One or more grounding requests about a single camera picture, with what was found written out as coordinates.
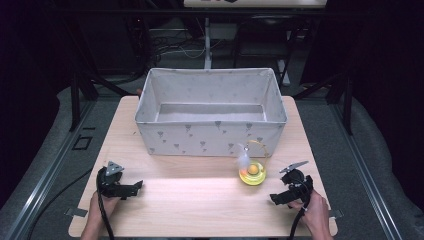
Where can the black metal frame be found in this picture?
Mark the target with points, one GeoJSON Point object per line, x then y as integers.
{"type": "Point", "coordinates": [80, 86]}
{"type": "Point", "coordinates": [340, 96]}

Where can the grey table bracket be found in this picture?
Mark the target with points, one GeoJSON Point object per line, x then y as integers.
{"type": "Point", "coordinates": [336, 213]}
{"type": "Point", "coordinates": [76, 212]}

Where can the person's left hand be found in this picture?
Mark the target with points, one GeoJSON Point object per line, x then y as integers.
{"type": "Point", "coordinates": [106, 206]}

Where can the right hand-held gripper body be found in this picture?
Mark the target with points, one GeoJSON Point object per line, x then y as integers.
{"type": "Point", "coordinates": [295, 185]}

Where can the grey printed fabric storage box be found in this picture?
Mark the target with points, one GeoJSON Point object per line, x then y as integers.
{"type": "Point", "coordinates": [206, 138]}

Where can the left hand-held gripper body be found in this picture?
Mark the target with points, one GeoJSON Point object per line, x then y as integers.
{"type": "Point", "coordinates": [111, 181]}

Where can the person's right hand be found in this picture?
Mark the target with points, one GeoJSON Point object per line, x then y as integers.
{"type": "Point", "coordinates": [313, 213]}

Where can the yellow cat toy with feather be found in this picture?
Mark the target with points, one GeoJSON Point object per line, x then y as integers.
{"type": "Point", "coordinates": [253, 176]}

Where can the white stand pole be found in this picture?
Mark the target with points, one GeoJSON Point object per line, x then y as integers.
{"type": "Point", "coordinates": [208, 43]}

